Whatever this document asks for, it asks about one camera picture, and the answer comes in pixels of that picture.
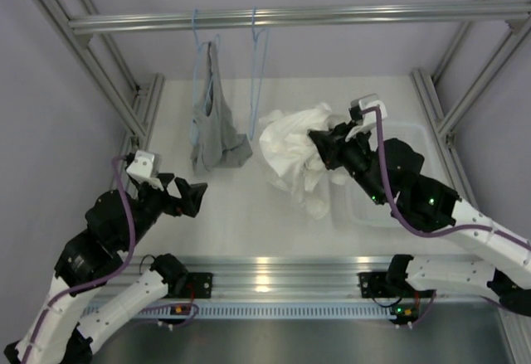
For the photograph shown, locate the grey tank top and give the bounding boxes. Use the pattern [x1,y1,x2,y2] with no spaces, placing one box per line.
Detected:
[190,41,252,177]

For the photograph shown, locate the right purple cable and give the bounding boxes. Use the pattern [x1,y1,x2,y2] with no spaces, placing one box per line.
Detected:
[360,105,531,253]

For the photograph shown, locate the aluminium hanging rail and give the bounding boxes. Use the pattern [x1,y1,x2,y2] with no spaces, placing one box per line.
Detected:
[67,0,530,36]

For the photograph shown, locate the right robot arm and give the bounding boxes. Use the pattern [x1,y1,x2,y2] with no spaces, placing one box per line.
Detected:
[309,124,530,316]

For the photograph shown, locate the white tank top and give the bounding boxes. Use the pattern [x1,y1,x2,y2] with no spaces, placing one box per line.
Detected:
[258,103,348,220]

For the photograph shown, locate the white slotted cable duct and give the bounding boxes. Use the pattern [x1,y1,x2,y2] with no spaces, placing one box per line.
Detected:
[134,302,417,320]

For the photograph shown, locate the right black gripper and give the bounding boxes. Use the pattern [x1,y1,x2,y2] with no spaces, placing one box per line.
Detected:
[313,121,389,207]

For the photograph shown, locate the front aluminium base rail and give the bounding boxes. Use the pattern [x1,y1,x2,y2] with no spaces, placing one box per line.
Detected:
[180,256,391,302]

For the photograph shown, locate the clear plastic bin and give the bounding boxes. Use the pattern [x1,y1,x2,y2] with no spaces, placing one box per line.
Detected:
[331,120,436,229]

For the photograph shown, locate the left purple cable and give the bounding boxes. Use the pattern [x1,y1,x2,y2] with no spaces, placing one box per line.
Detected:
[18,154,138,364]

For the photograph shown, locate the blue wire hanger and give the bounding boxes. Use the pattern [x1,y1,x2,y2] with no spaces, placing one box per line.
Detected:
[189,9,222,147]
[248,7,270,141]

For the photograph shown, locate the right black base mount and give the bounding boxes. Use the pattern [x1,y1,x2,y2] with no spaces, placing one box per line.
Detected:
[358,271,394,298]

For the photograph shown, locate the right aluminium frame post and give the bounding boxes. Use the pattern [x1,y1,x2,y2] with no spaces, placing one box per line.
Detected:
[410,9,530,201]

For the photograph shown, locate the left aluminium frame post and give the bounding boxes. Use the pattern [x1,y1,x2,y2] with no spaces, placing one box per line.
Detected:
[32,0,165,149]

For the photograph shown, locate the purple cable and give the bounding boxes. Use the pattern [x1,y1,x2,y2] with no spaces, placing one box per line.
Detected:
[360,105,531,253]
[18,154,138,364]

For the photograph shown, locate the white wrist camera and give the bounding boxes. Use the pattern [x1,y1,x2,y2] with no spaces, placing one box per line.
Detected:
[125,150,174,191]
[345,94,387,142]

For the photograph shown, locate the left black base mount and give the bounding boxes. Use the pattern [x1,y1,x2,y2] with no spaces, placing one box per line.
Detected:
[182,272,213,300]

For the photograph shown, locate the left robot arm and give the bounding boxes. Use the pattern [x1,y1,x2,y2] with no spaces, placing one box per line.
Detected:
[4,173,207,363]

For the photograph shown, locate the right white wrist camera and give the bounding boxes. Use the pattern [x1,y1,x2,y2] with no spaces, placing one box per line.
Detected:
[345,94,387,142]

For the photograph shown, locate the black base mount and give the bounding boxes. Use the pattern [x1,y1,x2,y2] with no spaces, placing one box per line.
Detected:
[358,271,394,298]
[182,272,213,300]

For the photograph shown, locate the aluminium frame post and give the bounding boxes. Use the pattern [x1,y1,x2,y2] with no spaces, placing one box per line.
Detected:
[32,0,165,149]
[410,9,530,201]

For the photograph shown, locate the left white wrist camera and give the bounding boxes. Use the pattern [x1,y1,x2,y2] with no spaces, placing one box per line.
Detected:
[125,150,174,191]

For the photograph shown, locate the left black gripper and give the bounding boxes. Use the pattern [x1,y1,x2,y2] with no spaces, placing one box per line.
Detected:
[119,172,207,253]

